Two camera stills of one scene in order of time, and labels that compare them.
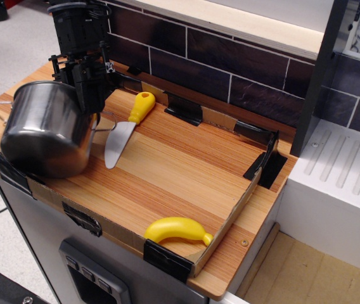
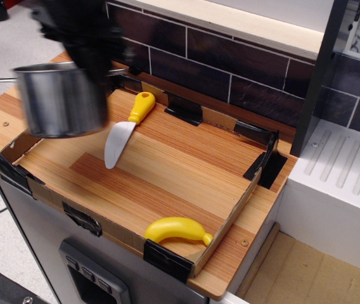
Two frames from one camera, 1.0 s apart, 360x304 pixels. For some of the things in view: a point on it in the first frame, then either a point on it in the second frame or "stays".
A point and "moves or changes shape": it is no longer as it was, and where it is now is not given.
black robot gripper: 82,28 to 92,40
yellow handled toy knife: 121,130 stays
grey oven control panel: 89,281 stays
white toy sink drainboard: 334,194 stays
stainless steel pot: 48,134 moves or changes shape
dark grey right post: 312,110 stays
